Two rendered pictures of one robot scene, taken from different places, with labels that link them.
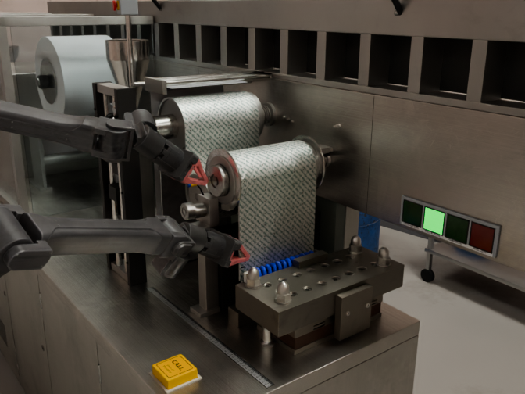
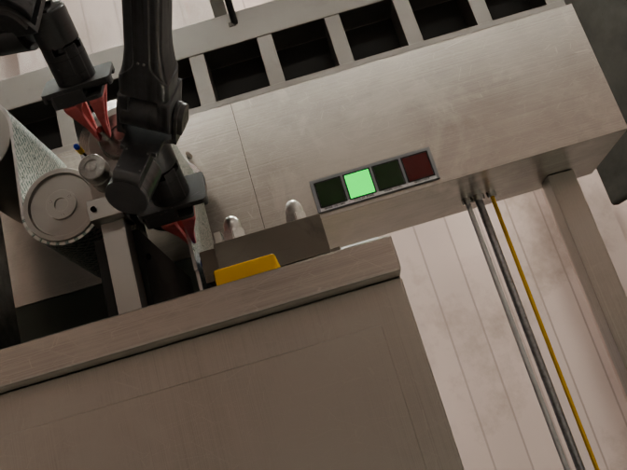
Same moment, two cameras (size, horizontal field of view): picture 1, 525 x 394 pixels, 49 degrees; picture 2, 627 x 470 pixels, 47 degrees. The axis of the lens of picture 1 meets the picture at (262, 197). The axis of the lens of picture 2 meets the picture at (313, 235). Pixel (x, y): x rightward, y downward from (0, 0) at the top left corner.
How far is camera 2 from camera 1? 1.30 m
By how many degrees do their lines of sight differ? 63
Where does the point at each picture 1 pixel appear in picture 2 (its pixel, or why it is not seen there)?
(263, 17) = (17, 94)
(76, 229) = not seen: outside the picture
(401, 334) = not seen: hidden behind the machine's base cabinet
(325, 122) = not seen: hidden behind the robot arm
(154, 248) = (171, 74)
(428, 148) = (320, 121)
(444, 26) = (290, 18)
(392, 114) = (262, 111)
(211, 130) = (34, 147)
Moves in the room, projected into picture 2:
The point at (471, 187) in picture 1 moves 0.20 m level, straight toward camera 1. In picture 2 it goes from (383, 131) to (440, 75)
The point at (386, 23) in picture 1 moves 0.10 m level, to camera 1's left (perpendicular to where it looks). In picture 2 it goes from (220, 36) to (185, 23)
